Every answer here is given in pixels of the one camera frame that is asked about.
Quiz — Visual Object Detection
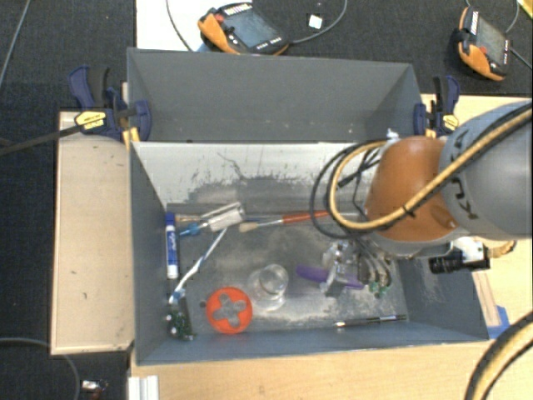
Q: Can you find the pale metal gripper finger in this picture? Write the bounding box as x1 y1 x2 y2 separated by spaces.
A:
322 267 354 298
321 241 356 268

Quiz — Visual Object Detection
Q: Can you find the black pen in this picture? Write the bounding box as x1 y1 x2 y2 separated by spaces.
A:
334 313 407 329

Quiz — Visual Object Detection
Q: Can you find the clear glass cup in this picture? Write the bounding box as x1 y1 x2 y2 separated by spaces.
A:
246 263 291 313

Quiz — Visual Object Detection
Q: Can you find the silver and blue brush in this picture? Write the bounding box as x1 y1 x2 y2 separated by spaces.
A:
178 201 247 238

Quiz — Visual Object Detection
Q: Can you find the orange disc with cross hole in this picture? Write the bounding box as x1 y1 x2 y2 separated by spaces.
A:
205 286 254 335

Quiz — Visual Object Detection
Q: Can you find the white and blue toothbrush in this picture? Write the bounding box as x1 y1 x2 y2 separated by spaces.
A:
167 227 229 306

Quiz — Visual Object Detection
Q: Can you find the thin wooden paintbrush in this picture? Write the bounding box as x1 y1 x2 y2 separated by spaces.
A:
173 213 212 224

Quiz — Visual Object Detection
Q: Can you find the green circuit board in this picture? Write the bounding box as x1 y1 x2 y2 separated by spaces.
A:
165 297 197 343

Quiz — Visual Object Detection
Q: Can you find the white and blue marker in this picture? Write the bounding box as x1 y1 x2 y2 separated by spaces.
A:
164 211 181 281

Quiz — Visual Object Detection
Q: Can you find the grey metal bin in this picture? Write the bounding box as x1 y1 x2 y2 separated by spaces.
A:
126 47 491 366

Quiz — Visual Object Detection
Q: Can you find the pale wood board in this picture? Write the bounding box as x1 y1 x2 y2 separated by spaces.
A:
49 110 137 356

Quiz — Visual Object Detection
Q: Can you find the purple plastic handle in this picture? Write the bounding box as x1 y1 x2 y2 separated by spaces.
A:
296 263 366 290

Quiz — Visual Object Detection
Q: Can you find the red-handled paintbrush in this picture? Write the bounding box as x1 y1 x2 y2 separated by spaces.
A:
237 209 335 234

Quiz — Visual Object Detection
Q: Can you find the black cylinder on white bracket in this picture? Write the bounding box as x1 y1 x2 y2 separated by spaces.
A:
428 237 492 275

